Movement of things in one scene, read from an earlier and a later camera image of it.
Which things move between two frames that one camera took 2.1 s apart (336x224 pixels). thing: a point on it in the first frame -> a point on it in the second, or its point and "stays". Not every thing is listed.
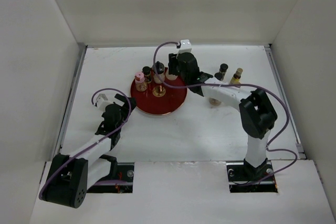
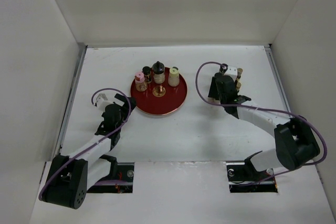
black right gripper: (174, 61) -> (213, 87)
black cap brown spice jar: (146, 71) stays
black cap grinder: (214, 101) stays
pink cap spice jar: (141, 85) stays
